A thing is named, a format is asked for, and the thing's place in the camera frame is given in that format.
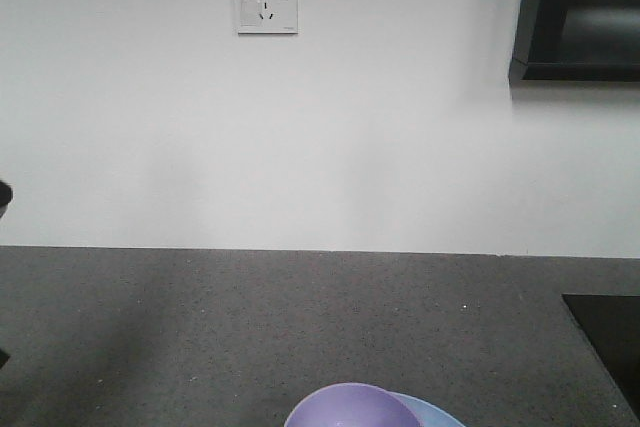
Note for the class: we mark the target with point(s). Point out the light blue plate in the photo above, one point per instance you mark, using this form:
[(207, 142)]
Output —
[(428, 414)]

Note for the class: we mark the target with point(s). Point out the black induction cooktop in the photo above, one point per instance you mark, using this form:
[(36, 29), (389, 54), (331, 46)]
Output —
[(611, 324)]

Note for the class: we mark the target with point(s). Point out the white wall socket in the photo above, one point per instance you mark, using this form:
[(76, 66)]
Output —
[(266, 0)]

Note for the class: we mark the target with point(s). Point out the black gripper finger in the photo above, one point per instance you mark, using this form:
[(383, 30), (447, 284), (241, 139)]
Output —
[(6, 196)]

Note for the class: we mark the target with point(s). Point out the lavender plastic bowl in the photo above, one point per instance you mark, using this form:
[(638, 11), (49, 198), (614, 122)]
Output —
[(351, 404)]

